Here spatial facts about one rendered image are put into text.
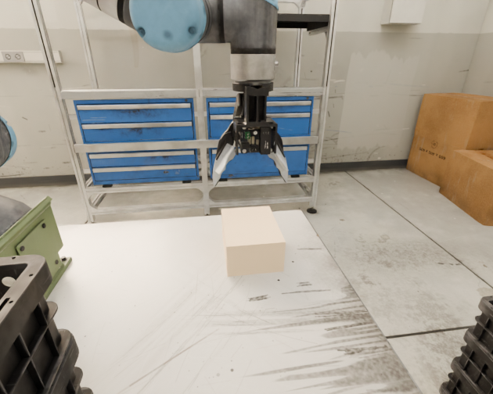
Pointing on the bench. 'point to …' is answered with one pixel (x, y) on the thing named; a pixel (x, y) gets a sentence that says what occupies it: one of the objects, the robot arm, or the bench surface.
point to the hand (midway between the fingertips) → (250, 183)
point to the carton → (252, 241)
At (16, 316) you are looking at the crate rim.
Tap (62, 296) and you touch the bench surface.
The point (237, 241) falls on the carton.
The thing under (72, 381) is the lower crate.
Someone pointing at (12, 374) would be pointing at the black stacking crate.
